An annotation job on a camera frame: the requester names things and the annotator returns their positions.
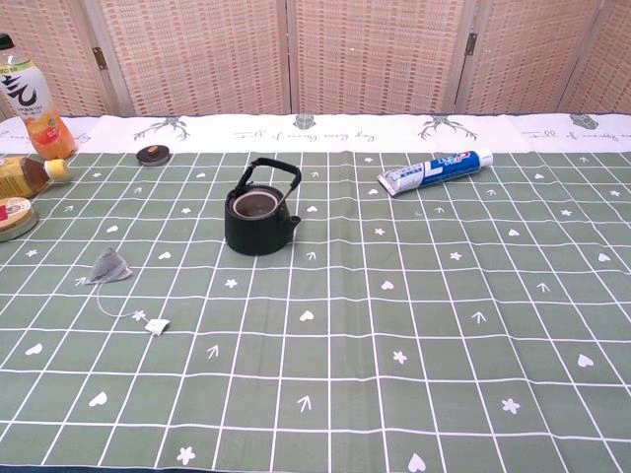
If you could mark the black cast iron teapot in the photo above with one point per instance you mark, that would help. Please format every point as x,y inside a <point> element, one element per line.
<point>256,236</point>

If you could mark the yellow drink bottle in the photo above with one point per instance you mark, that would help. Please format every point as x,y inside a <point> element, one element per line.
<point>20,177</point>

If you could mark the blue white toothpaste tube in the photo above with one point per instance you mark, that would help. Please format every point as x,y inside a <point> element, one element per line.
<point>434,172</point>

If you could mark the woven folding screen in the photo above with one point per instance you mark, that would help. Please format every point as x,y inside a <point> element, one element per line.
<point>374,54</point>

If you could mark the green checkered tablecloth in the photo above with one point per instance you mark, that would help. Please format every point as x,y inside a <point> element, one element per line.
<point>374,320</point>

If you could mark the metal screen hinge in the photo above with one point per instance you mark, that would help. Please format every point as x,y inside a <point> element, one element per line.
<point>100,58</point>
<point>471,44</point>

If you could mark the pyramid tea bag with tag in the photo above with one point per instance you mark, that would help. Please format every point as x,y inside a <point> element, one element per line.
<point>107,268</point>

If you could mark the orange juice bottle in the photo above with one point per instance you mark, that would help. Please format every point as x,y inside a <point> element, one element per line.
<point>45,132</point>

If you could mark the black teapot lid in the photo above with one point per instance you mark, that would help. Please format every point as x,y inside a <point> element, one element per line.
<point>154,155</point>

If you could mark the round tin box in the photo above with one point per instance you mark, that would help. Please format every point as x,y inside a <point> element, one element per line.
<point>15,217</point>

